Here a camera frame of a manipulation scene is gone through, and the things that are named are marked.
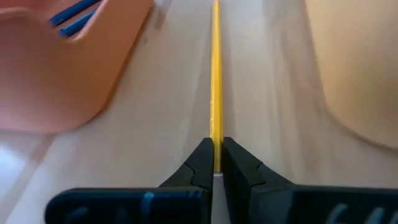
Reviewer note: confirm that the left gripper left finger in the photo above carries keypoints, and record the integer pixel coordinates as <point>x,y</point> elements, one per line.
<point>140,205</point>

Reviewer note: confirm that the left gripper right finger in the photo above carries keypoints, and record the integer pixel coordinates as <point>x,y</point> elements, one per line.
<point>311,205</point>

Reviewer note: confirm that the yellow pencil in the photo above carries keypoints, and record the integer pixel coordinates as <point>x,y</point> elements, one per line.
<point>216,77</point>

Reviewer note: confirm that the blue pens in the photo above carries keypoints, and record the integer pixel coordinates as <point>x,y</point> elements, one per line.
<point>73,11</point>

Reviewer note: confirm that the yellow plastic bin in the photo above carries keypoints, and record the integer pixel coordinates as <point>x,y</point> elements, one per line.
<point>367,62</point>

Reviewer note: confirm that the orange plastic bin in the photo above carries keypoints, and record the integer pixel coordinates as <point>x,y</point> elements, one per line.
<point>46,77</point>

